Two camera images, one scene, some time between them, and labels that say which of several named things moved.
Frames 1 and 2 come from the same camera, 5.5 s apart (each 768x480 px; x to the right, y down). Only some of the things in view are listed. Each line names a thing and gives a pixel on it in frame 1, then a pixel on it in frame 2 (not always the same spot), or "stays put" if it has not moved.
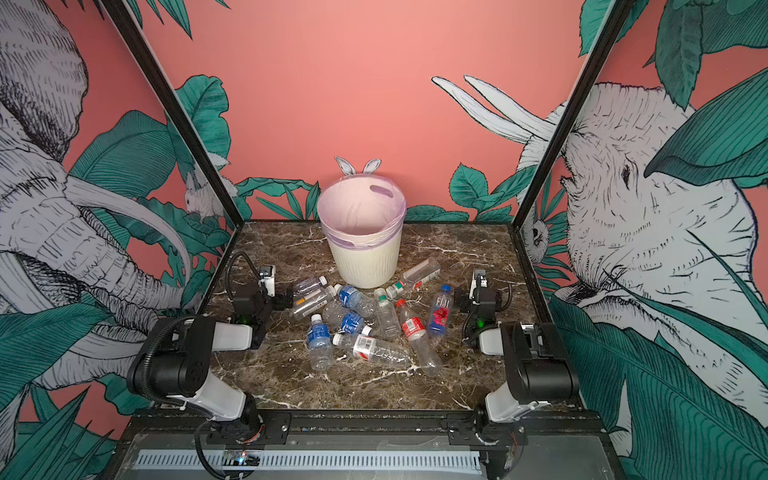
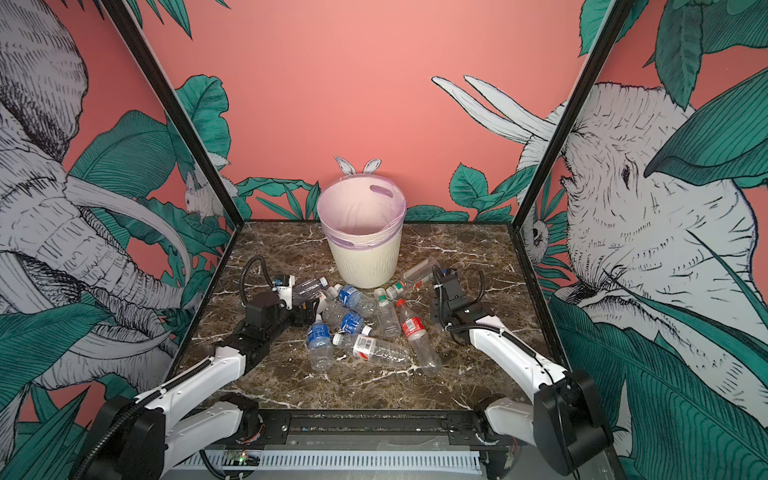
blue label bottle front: x=320 y=345 stays put
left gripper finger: x=283 y=302 → x=304 y=319
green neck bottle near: x=388 y=324 stays put
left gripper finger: x=283 y=290 → x=303 y=302
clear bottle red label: x=414 y=329 stays put
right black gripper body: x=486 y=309 → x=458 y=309
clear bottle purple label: x=309 y=285 stays put
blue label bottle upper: x=365 y=305 stays put
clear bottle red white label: x=366 y=347 stays put
